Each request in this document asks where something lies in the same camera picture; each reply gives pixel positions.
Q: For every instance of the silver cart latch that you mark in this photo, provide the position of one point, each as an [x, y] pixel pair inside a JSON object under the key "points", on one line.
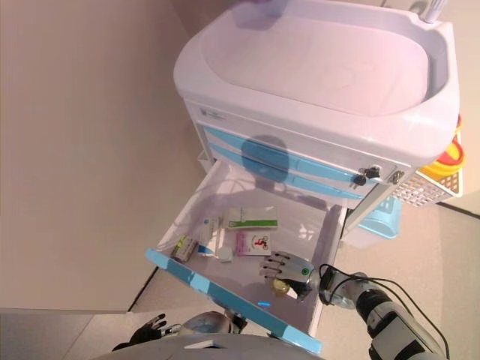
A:
{"points": [[396, 177]]}

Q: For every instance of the pink white medicine box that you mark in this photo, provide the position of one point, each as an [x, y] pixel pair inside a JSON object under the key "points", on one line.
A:
{"points": [[253, 243]]}

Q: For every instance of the blue lid waste bin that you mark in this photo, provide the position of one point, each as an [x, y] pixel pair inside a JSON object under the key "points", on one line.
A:
{"points": [[382, 219]]}

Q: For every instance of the green white medicine box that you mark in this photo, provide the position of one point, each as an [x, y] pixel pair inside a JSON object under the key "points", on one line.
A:
{"points": [[255, 217]]}

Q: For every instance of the white medical cart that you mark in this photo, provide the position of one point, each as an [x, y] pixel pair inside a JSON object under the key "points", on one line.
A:
{"points": [[318, 67]]}

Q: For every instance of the black cart keys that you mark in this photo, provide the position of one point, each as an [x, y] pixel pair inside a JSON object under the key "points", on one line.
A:
{"points": [[365, 176]]}

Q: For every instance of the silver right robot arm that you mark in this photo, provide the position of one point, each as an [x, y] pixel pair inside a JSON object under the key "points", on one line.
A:
{"points": [[390, 315]]}

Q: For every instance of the grey robot torso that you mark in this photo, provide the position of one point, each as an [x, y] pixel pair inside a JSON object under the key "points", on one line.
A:
{"points": [[225, 350]]}

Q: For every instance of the blue white medicine box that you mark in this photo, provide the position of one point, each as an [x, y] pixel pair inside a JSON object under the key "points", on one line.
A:
{"points": [[210, 234]]}

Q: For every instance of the small yellow black box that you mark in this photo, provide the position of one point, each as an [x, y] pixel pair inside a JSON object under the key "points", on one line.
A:
{"points": [[185, 247]]}

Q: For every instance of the white cart pole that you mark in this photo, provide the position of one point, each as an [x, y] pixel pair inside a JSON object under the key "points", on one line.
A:
{"points": [[435, 9]]}

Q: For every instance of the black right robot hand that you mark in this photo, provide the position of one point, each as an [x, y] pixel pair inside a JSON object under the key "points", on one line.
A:
{"points": [[292, 270]]}

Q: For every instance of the blue front cart drawer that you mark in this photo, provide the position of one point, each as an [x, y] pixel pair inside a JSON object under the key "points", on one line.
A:
{"points": [[311, 167], [210, 288], [311, 186]]}

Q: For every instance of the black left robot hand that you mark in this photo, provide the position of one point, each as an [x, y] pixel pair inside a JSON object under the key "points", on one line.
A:
{"points": [[150, 332]]}

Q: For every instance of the white bottle cap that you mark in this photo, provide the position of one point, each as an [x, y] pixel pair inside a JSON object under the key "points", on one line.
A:
{"points": [[225, 254]]}

